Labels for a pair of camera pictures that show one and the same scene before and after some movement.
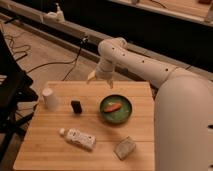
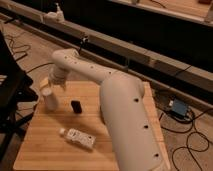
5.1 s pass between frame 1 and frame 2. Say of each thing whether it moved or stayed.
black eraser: stayed
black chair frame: stayed
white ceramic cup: stayed
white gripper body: moved
